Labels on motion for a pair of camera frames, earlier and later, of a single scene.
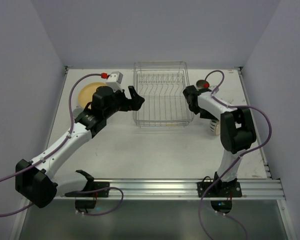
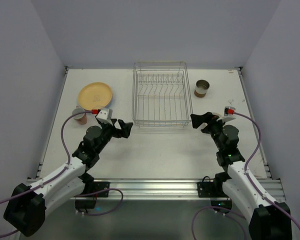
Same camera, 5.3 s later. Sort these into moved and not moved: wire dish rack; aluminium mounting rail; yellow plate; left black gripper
Moved: left black gripper
Not moved: yellow plate; wire dish rack; aluminium mounting rail
